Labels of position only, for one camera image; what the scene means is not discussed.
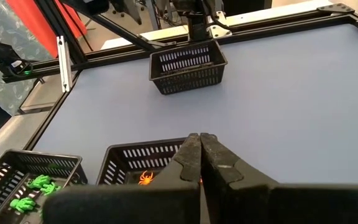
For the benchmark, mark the silver aluminium extrusion bar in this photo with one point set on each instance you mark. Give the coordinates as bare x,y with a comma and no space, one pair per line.
64,63

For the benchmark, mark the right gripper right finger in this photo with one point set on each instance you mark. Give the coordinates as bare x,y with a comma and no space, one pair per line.
244,202

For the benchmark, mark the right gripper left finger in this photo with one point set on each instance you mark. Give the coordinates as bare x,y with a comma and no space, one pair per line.
166,202

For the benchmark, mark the red panel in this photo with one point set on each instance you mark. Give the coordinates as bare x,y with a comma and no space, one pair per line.
39,28

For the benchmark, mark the green plastic hand toy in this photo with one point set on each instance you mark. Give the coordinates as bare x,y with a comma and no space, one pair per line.
23,203
50,188
39,181

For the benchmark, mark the orange plastic spider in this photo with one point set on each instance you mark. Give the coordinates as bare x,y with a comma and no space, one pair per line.
146,178

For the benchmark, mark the white metal mounting plate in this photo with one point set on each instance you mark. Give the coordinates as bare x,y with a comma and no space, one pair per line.
217,29

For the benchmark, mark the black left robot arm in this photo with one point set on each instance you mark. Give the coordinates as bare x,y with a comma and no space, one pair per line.
197,26

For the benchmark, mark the grey table mat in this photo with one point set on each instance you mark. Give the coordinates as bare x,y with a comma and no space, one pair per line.
259,109

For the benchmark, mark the black aluminium table frame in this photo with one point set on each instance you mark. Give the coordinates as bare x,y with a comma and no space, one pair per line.
275,28

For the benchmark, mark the clear patterned plastic sheet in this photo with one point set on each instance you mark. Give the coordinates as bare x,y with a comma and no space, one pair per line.
8,77

